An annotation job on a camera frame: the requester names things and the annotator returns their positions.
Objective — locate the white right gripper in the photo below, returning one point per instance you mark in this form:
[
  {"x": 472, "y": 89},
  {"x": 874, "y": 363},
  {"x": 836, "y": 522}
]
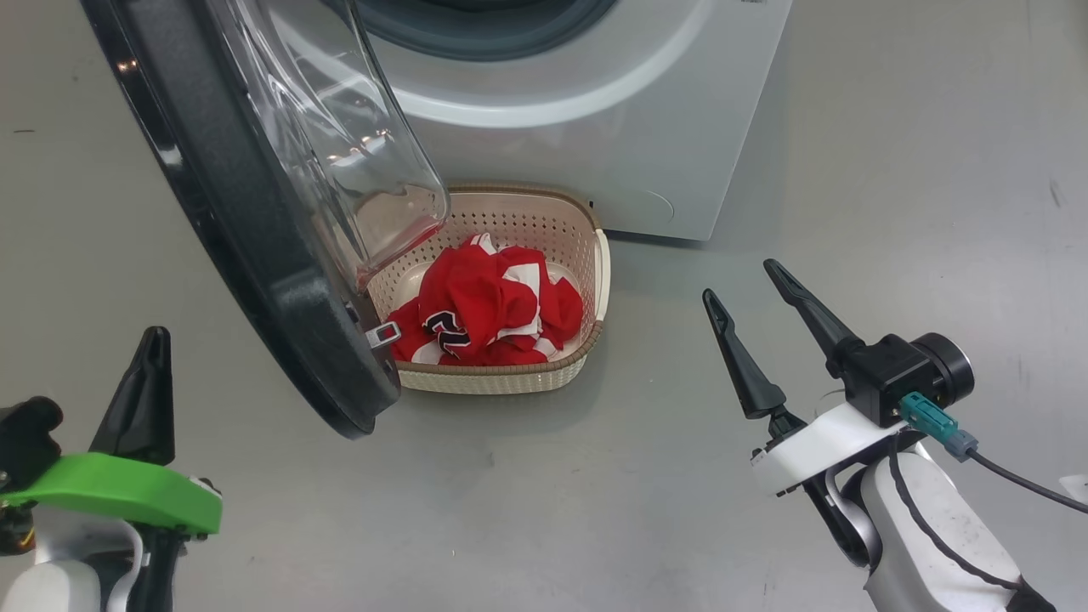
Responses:
[{"x": 816, "y": 450}]

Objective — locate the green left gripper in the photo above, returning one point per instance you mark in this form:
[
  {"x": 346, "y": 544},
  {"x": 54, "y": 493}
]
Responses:
[{"x": 119, "y": 489}]

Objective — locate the washing machine door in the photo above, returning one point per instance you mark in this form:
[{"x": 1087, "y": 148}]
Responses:
[{"x": 255, "y": 255}]

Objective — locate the red and white jersey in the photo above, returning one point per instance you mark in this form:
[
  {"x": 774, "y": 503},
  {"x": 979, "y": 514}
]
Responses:
[{"x": 484, "y": 297}]

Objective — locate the cream perforated laundry basket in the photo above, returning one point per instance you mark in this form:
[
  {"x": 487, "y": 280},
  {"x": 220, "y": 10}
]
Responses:
[{"x": 510, "y": 378}]

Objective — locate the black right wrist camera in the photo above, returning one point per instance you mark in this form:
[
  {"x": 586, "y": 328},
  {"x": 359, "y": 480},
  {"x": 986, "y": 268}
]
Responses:
[{"x": 884, "y": 378}]

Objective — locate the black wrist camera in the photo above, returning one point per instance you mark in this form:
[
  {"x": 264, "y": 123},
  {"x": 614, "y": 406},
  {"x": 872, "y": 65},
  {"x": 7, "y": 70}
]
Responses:
[
  {"x": 30, "y": 433},
  {"x": 884, "y": 378}
]

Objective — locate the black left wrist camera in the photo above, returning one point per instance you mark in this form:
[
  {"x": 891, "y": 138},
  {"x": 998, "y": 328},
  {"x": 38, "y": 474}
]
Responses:
[{"x": 30, "y": 433}]

